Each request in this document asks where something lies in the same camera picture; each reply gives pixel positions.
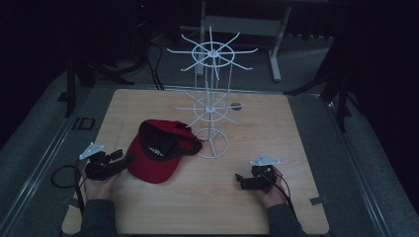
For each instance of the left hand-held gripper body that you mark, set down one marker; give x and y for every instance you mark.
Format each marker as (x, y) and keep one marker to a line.
(102, 168)

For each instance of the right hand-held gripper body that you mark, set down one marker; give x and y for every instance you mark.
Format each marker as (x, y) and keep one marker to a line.
(262, 177)

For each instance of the red baseball cap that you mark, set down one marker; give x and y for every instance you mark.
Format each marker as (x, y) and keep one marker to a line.
(148, 164)

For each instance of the person's left hand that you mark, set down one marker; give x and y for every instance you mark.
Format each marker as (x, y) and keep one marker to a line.
(99, 189)

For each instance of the person's right hand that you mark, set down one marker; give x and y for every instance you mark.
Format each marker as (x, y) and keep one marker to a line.
(275, 196)

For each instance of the grey tape strip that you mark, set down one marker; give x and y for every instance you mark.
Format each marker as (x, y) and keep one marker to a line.
(318, 200)

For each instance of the grey round table grommet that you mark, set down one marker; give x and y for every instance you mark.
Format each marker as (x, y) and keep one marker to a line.
(236, 106)

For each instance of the black metal stand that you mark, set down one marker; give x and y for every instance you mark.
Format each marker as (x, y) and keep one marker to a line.
(70, 89)
(341, 95)

